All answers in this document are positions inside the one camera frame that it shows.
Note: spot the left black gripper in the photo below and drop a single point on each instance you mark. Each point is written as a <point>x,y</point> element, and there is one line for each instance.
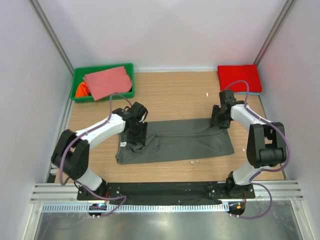
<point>141,137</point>

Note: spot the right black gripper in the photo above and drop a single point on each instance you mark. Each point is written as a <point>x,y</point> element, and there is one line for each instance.
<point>223,125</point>

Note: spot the grey t shirt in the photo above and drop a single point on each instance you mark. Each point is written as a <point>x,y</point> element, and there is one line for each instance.
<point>176,140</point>

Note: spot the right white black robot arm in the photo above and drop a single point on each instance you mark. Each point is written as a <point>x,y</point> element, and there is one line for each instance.
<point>266,147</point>

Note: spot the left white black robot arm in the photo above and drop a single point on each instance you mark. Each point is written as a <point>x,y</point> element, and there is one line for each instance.
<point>71,154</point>

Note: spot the light blue folded t shirt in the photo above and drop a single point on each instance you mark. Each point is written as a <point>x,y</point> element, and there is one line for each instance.
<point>249,93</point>

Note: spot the pink folded t shirt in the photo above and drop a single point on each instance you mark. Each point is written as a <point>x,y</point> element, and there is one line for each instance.
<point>106,82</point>

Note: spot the red folded t shirt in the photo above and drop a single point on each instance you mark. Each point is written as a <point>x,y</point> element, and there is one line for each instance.
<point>228,74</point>

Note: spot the orange t shirt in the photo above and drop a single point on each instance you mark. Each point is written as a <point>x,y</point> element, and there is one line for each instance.
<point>82,90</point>

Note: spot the green plastic bin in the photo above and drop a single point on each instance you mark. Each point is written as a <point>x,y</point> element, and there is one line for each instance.
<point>81,71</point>

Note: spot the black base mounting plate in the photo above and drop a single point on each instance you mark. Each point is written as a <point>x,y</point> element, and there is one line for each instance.
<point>176,193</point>

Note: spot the white slotted cable duct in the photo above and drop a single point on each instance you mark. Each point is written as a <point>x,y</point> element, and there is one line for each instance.
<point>91,207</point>

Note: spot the aluminium frame rail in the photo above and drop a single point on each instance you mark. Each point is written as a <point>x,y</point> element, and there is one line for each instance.
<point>54,193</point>

